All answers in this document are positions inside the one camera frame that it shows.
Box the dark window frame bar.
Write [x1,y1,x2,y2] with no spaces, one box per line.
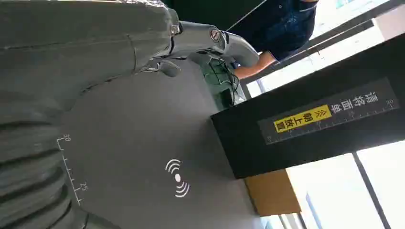
[240,0,405,85]
[351,151,392,229]

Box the black cable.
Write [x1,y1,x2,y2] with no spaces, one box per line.
[210,58,240,105]

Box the ribbed grey left arm sleeve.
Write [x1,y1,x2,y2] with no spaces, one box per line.
[0,91,121,229]

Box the black scanner head with label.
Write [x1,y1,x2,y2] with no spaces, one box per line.
[210,32,405,180]

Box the brown wooden board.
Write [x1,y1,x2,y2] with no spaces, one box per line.
[244,168,302,218]

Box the thin grey cord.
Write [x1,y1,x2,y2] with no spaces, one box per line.
[225,0,268,32]

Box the grey scanner pad with ruler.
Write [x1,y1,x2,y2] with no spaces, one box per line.
[59,58,264,229]

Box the person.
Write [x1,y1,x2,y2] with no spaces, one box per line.
[227,0,319,62]

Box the green crate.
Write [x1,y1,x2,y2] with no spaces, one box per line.
[189,52,248,111]

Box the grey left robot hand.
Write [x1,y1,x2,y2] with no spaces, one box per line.
[0,0,261,112]

